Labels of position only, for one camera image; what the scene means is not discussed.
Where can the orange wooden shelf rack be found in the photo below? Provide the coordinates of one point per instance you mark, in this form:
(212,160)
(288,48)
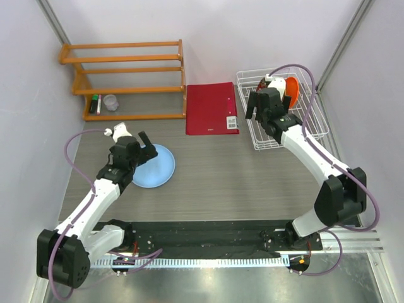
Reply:
(128,71)

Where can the red plastic folder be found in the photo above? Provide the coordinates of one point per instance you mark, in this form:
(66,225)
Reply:
(211,109)

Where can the pink marker pen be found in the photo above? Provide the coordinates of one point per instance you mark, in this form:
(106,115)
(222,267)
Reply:
(99,104)

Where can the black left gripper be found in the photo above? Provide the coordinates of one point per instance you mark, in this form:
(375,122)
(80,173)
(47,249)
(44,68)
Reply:
(147,152)

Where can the dark red floral plate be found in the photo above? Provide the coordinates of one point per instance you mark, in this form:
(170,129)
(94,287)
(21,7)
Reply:
(262,84)

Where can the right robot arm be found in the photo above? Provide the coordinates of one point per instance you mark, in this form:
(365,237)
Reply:
(341,193)

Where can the green marker pen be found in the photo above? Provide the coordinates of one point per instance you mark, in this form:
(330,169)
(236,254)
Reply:
(93,104)

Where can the orange plate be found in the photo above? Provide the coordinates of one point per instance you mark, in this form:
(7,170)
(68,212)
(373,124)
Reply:
(292,90)

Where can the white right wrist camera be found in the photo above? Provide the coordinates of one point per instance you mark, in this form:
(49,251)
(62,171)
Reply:
(276,82)

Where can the white wire dish rack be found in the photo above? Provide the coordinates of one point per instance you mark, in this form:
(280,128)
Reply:
(248,80)

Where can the light blue plate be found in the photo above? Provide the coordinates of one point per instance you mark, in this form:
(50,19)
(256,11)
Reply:
(157,171)

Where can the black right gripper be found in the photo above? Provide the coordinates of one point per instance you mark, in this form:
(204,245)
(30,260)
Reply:
(252,104)

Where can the white slotted cable duct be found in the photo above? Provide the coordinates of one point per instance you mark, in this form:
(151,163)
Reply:
(159,263)

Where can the clear plastic cup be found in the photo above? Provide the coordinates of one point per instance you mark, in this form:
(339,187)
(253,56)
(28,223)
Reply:
(110,101)

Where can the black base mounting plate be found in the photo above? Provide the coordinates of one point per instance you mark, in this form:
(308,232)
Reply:
(234,239)

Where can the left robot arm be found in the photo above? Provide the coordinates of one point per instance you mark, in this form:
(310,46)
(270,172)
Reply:
(64,255)

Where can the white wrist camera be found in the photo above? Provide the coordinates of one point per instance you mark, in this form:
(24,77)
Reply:
(118,131)
(276,82)

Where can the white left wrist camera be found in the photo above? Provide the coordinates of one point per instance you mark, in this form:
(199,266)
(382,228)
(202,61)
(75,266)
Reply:
(118,131)

